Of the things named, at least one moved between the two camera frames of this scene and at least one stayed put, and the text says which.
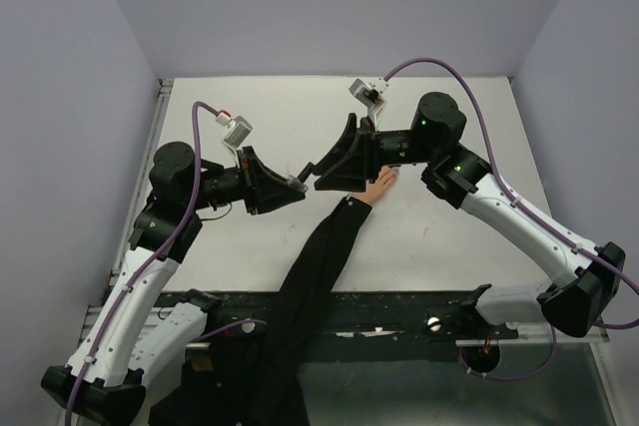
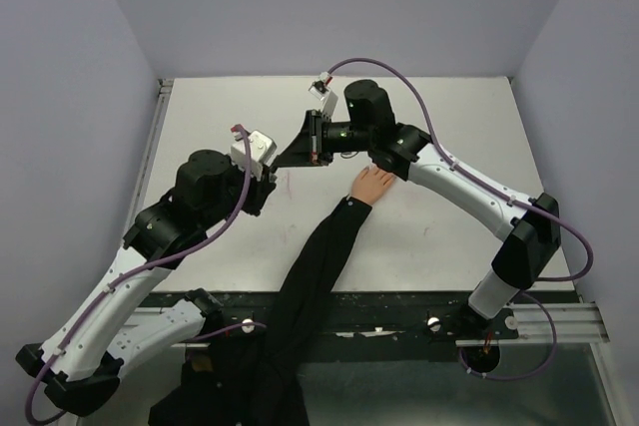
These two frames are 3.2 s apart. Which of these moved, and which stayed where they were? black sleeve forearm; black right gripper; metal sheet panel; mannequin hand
Moved: black right gripper
Stayed: mannequin hand; black sleeve forearm; metal sheet panel
